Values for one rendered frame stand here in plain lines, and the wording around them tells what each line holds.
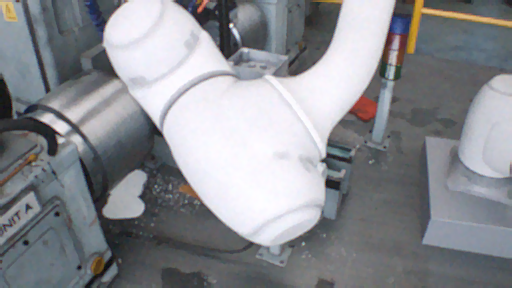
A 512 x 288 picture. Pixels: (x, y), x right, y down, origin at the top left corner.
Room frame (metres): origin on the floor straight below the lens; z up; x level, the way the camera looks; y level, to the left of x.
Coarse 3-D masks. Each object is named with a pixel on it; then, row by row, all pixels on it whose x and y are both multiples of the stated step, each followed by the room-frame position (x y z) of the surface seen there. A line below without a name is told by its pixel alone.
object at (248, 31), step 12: (240, 0) 1.32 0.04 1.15; (192, 12) 1.24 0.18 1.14; (204, 12) 1.22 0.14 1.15; (216, 12) 1.21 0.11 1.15; (240, 12) 1.26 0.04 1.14; (252, 12) 1.30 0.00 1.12; (204, 24) 1.22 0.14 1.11; (216, 24) 1.20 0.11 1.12; (240, 24) 1.22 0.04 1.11; (252, 24) 1.26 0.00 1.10; (264, 24) 1.33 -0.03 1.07; (216, 36) 1.20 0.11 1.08; (240, 36) 1.18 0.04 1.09; (252, 36) 1.24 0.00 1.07; (264, 36) 1.31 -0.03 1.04; (240, 48) 1.17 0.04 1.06; (252, 48) 1.23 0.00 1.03
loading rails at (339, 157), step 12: (156, 132) 0.97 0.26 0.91; (156, 144) 0.97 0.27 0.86; (168, 144) 0.95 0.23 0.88; (336, 144) 0.89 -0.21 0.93; (156, 156) 0.97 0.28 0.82; (168, 156) 0.95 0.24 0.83; (336, 156) 0.85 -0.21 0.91; (348, 156) 0.85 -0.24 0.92; (156, 168) 0.94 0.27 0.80; (336, 168) 0.85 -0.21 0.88; (348, 168) 0.84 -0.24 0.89; (336, 180) 0.75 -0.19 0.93; (348, 180) 0.84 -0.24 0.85; (336, 192) 0.75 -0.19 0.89; (324, 204) 0.76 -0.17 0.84; (336, 204) 0.74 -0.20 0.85
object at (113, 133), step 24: (96, 72) 0.83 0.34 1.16; (48, 96) 0.73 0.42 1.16; (72, 96) 0.73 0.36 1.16; (96, 96) 0.75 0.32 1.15; (120, 96) 0.77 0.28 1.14; (48, 120) 0.66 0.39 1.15; (72, 120) 0.67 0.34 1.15; (96, 120) 0.69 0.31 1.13; (120, 120) 0.73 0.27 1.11; (144, 120) 0.77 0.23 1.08; (96, 144) 0.65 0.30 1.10; (120, 144) 0.69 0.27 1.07; (144, 144) 0.75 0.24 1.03; (96, 168) 0.64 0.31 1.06; (120, 168) 0.68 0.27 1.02; (96, 192) 0.63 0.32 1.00
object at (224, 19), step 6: (216, 0) 1.10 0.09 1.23; (222, 0) 1.08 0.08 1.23; (228, 0) 1.10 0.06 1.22; (222, 6) 1.08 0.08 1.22; (228, 6) 1.10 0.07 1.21; (222, 12) 1.08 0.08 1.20; (228, 12) 1.10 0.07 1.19; (222, 18) 1.09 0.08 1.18; (228, 18) 1.10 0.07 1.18; (222, 24) 1.09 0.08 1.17; (228, 24) 1.10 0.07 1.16; (222, 30) 1.09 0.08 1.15; (228, 30) 1.10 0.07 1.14; (222, 36) 1.09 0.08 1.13; (228, 36) 1.10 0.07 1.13; (222, 42) 1.09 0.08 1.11; (228, 42) 1.10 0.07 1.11; (222, 48) 1.09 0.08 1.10; (228, 48) 1.10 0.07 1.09; (222, 54) 1.09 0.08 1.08; (228, 54) 1.10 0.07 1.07
